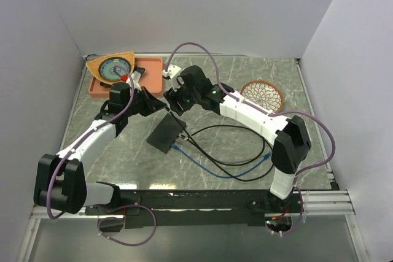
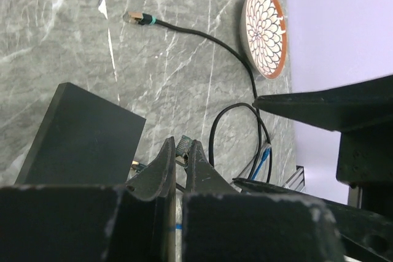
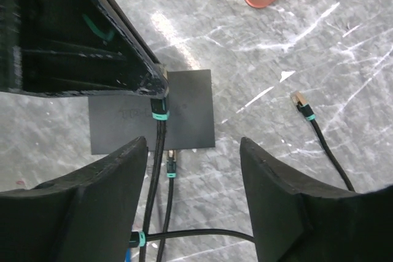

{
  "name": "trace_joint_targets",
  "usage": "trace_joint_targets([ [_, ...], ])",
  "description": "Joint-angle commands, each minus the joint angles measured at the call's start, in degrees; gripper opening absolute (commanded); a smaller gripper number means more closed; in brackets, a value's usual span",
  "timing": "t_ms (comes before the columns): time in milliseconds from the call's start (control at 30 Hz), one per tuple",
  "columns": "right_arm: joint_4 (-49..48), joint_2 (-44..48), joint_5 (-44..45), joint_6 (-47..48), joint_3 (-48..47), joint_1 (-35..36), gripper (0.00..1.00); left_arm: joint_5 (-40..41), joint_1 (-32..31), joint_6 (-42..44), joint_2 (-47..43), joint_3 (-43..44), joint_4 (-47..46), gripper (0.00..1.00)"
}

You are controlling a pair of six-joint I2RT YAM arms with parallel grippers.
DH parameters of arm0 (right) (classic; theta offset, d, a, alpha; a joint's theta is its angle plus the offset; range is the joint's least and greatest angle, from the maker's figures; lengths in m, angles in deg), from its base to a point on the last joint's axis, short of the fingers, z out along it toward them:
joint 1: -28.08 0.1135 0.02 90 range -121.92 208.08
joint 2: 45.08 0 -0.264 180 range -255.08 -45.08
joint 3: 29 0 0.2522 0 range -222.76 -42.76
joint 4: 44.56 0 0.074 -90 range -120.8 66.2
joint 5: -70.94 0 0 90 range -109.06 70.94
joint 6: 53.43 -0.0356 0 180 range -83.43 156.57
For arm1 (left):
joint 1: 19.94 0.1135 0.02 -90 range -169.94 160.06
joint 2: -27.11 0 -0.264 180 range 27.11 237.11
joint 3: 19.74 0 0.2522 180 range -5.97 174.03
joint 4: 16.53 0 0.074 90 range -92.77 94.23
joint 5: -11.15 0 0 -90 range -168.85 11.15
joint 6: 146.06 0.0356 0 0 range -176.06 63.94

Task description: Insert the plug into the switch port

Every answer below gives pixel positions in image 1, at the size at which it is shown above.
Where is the blue patterned round plate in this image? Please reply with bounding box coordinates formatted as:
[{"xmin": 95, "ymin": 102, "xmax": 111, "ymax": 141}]
[{"xmin": 98, "ymin": 56, "xmax": 131, "ymax": 82}]

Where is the black dish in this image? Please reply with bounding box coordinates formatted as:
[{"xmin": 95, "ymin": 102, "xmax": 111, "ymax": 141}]
[{"xmin": 99, "ymin": 67, "xmax": 146, "ymax": 88}]

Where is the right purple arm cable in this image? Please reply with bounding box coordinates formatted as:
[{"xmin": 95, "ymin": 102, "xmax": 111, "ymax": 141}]
[{"xmin": 165, "ymin": 42, "xmax": 336, "ymax": 236}]

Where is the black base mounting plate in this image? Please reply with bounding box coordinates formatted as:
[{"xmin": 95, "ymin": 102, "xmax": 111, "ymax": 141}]
[{"xmin": 84, "ymin": 182, "xmax": 340, "ymax": 229}]

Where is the black network switch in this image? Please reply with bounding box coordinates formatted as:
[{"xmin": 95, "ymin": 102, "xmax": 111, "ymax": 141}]
[{"xmin": 146, "ymin": 114, "xmax": 186, "ymax": 154}]

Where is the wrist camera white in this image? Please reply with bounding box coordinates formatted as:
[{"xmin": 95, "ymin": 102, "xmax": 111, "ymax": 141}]
[
  {"xmin": 162, "ymin": 64, "xmax": 183, "ymax": 90},
  {"xmin": 121, "ymin": 71, "xmax": 141, "ymax": 90}
]

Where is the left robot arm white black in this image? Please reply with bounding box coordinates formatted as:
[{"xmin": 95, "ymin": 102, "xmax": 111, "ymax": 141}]
[{"xmin": 33, "ymin": 82, "xmax": 167, "ymax": 214}]

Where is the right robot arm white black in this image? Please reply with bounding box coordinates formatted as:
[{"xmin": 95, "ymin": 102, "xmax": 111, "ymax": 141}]
[{"xmin": 162, "ymin": 65, "xmax": 311, "ymax": 212}]

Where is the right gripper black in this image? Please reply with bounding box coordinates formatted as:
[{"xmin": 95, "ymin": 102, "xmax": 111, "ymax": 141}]
[{"xmin": 163, "ymin": 79, "xmax": 200, "ymax": 117}]

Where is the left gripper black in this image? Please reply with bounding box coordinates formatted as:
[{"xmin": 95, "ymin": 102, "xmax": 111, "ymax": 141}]
[{"xmin": 124, "ymin": 86, "xmax": 166, "ymax": 117}]

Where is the blue ethernet cable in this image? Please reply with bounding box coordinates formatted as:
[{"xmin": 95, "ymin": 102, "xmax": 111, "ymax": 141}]
[{"xmin": 171, "ymin": 144, "xmax": 271, "ymax": 180}]

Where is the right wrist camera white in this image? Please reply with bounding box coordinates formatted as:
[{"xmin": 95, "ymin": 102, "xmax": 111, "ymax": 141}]
[{"xmin": 162, "ymin": 64, "xmax": 183, "ymax": 90}]

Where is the salmon pink tray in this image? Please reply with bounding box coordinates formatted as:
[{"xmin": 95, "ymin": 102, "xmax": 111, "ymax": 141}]
[{"xmin": 88, "ymin": 57, "xmax": 164, "ymax": 99}]

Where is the flower patterned brown bowl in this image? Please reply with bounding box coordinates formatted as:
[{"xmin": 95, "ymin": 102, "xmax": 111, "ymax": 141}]
[{"xmin": 240, "ymin": 80, "xmax": 284, "ymax": 113}]

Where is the aluminium rail frame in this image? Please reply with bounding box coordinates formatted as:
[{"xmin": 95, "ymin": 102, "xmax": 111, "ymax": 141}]
[{"xmin": 18, "ymin": 55, "xmax": 368, "ymax": 261}]

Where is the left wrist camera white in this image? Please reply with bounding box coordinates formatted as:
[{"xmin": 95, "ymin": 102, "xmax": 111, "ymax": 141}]
[{"xmin": 121, "ymin": 71, "xmax": 141, "ymax": 90}]

